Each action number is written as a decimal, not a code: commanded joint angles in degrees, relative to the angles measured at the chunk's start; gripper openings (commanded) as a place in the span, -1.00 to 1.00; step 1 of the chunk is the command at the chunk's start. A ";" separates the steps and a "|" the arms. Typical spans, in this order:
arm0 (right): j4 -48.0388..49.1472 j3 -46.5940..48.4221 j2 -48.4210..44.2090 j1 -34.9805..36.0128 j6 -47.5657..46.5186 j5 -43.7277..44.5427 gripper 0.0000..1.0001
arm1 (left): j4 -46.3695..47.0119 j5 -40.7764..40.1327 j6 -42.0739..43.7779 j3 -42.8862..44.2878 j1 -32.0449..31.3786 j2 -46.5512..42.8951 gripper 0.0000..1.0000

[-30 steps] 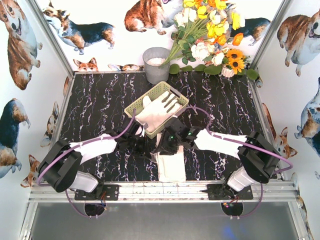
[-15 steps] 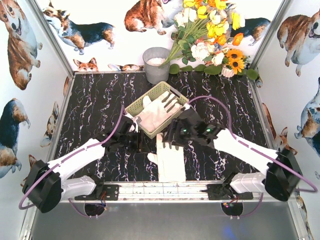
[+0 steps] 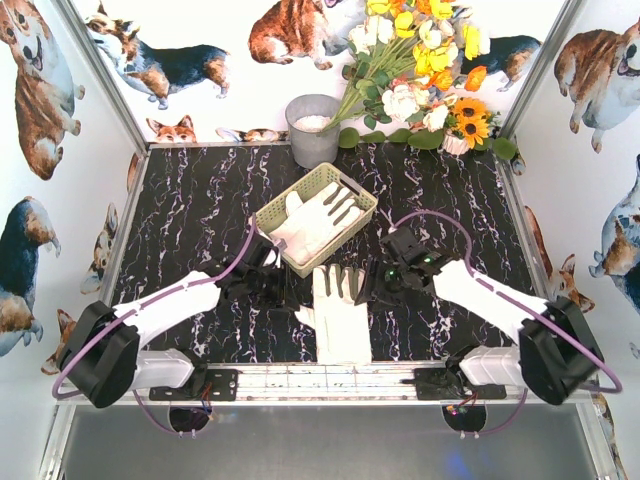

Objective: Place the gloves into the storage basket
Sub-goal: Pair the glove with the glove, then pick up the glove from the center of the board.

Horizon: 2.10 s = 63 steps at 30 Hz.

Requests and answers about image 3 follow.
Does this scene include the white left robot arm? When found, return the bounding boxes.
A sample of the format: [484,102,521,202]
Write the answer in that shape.
[56,236,299,408]

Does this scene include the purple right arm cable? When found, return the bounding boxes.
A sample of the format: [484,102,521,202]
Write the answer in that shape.
[394,209,624,435]

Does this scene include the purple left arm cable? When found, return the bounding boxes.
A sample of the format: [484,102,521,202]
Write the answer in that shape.
[51,213,261,436]

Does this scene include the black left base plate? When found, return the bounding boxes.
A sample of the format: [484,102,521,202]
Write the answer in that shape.
[149,368,239,402]

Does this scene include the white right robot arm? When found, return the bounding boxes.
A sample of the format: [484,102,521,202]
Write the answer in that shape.
[355,227,604,405]

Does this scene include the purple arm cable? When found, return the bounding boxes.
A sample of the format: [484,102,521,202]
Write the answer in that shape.
[51,213,261,436]
[394,209,624,435]

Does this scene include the pale green storage basket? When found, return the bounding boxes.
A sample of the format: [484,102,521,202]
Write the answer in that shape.
[256,162,378,278]

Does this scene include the grey metal bucket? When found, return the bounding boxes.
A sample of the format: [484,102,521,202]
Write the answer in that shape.
[285,94,340,170]

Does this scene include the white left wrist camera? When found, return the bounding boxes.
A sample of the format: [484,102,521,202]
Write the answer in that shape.
[272,239,287,257]

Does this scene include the white glove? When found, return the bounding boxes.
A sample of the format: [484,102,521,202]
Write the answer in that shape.
[295,264,372,365]
[269,182,362,265]

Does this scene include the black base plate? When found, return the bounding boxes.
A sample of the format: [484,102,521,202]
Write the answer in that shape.
[149,368,239,402]
[412,368,507,400]

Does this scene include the aluminium front rail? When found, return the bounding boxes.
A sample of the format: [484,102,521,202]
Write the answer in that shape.
[55,360,601,407]

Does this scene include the artificial flower bouquet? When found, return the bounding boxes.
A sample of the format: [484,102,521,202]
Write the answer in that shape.
[331,1,539,160]

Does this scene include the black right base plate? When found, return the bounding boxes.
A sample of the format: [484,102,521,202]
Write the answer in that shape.
[412,368,507,400]

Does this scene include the small white flower pot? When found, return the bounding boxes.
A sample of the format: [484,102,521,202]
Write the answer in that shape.
[442,131,470,156]

